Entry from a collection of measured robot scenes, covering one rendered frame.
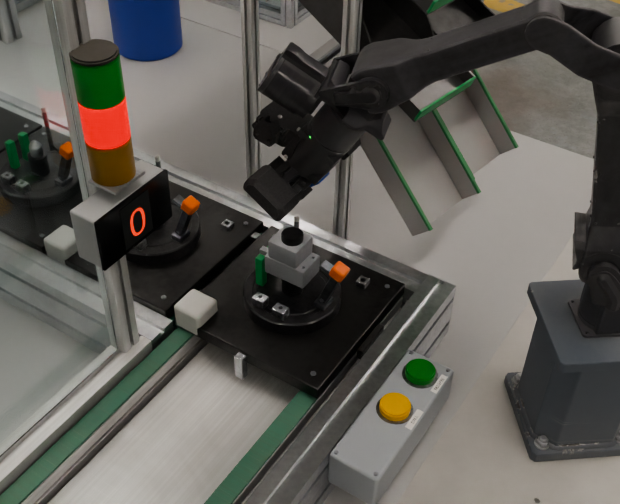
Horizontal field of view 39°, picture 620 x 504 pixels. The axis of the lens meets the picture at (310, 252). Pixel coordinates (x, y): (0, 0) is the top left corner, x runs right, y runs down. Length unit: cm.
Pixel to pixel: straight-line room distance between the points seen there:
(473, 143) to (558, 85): 230
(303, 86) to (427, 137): 47
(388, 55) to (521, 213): 74
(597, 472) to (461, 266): 43
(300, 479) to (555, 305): 40
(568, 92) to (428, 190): 241
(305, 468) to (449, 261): 55
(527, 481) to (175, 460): 47
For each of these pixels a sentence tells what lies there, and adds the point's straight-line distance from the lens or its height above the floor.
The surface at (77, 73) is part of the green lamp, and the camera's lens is 93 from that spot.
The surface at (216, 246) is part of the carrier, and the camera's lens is 135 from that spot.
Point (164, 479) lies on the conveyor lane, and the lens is 114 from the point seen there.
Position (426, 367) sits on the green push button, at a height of 97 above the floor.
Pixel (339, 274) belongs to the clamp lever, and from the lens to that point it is 115.
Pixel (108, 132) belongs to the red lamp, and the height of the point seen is 133.
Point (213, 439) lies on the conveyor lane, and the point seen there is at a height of 92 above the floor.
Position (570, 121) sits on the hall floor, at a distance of 357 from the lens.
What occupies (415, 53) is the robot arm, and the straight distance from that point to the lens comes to 95.
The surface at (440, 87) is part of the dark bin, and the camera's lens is 130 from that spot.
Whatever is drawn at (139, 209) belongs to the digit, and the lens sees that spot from 103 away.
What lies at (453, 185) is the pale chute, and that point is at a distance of 142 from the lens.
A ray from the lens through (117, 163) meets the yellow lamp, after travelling 98.
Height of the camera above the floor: 186
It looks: 42 degrees down
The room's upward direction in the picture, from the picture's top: 1 degrees clockwise
